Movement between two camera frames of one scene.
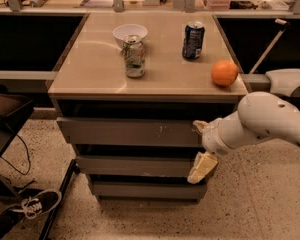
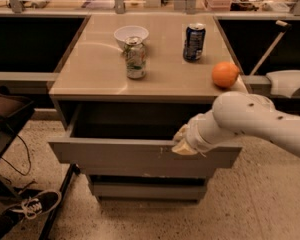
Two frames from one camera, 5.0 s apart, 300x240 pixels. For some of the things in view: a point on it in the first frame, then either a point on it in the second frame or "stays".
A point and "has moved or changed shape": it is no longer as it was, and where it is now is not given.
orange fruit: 224,72 stays
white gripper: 211,140 -> 192,136
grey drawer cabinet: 127,93 stays
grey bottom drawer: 149,192 stays
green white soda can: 134,55 stays
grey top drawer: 130,131 has moved or changed shape
